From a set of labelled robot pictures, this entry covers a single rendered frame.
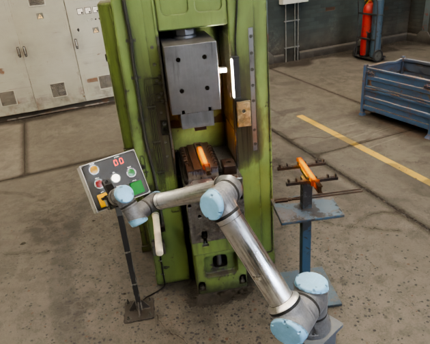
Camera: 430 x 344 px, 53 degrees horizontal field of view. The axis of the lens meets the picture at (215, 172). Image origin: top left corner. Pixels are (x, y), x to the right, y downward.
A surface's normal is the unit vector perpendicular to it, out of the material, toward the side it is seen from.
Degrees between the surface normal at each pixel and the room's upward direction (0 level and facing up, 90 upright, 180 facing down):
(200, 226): 90
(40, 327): 0
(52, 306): 0
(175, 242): 90
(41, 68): 90
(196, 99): 90
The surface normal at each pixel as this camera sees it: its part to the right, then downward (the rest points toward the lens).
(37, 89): 0.41, 0.38
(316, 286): -0.03, -0.92
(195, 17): 0.18, 0.43
